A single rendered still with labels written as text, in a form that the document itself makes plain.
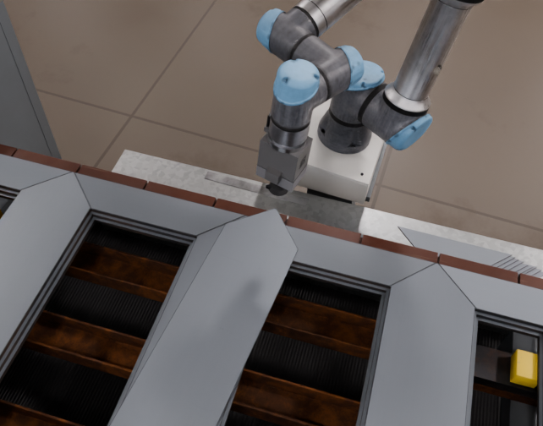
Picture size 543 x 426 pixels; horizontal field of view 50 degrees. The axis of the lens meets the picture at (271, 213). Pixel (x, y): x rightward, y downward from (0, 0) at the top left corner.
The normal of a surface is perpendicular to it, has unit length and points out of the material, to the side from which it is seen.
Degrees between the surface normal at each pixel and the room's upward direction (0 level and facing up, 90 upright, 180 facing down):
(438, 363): 0
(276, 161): 89
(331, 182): 90
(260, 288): 0
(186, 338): 0
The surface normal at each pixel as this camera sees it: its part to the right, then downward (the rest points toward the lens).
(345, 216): 0.04, -0.61
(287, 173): -0.49, 0.67
